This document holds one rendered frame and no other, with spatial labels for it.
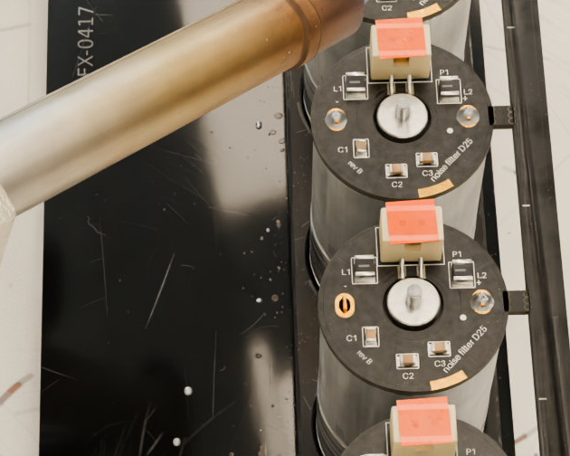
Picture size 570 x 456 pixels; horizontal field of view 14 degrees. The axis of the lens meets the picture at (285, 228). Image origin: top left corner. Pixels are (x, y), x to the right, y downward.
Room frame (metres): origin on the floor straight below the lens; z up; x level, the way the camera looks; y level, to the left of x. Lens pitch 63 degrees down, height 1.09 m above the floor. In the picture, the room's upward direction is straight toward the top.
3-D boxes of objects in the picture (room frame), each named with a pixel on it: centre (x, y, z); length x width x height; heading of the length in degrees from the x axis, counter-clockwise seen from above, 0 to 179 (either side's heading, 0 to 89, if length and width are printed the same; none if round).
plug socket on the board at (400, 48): (0.16, -0.02, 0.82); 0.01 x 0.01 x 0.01; 2
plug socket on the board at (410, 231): (0.14, -0.02, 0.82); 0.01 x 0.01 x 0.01; 2
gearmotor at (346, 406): (0.13, -0.02, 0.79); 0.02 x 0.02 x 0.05
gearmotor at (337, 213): (0.16, -0.02, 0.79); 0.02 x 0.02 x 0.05
